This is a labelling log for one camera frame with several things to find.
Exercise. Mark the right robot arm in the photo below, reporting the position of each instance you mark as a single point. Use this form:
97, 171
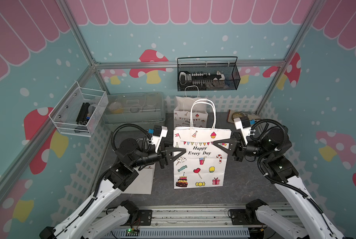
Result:
267, 141

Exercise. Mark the black white device in basket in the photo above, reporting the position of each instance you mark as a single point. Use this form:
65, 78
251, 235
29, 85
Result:
202, 79

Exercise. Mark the paper bag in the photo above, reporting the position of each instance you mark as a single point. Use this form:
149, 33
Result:
143, 183
203, 164
185, 110

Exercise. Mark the white wire mesh basket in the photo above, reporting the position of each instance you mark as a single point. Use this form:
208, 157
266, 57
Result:
64, 115

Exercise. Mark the clear plastic storage box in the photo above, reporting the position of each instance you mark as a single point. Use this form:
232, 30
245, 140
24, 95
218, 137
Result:
144, 109

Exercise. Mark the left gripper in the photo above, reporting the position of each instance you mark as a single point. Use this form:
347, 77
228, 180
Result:
164, 154

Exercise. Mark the green circuit board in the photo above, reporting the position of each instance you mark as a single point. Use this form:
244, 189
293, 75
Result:
131, 232

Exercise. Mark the black wire mesh basket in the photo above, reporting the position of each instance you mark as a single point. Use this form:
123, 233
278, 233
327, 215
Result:
227, 65

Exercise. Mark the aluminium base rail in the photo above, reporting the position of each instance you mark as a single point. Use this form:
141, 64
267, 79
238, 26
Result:
213, 222

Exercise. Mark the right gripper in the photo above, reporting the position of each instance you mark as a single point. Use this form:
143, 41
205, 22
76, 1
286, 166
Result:
237, 148

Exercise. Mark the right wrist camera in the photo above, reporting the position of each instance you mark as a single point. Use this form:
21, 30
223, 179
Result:
243, 125

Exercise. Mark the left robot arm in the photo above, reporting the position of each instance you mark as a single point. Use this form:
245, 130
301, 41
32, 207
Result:
132, 157

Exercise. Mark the black item in white basket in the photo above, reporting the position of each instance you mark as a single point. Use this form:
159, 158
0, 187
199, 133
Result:
83, 115

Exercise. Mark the roll of brown tape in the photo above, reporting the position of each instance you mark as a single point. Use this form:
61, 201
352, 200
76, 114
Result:
239, 115

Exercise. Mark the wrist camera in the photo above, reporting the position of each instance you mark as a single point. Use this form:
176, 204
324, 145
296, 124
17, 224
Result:
243, 125
158, 133

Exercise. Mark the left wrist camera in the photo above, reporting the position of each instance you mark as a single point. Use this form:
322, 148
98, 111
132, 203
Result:
158, 133

